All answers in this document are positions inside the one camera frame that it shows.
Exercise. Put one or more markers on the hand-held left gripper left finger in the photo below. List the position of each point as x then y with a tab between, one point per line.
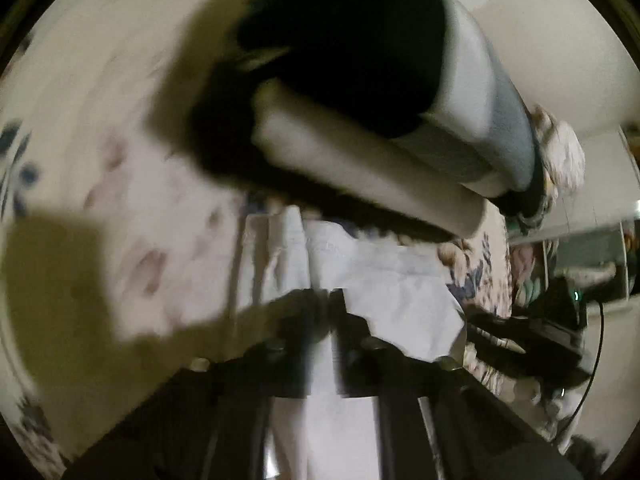
300	360

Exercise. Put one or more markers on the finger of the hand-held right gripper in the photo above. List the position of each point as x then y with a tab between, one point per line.
497	321
502	352

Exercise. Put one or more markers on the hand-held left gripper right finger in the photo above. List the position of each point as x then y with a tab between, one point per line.
357	360

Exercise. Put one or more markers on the white t-shirt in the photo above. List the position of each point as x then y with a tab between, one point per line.
395	285

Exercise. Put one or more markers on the teal folded clothes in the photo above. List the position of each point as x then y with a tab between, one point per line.
530	292

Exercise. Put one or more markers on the pink folded clothes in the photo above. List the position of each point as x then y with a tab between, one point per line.
521	265

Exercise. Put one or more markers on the pile of white clothes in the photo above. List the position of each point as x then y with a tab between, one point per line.
562	160

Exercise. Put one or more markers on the beige folded garment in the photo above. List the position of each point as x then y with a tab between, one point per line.
350	170

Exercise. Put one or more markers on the floral bed sheet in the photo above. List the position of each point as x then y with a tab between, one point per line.
100	135

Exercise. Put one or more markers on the black grey striped folded sweater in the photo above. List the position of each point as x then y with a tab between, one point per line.
360	35

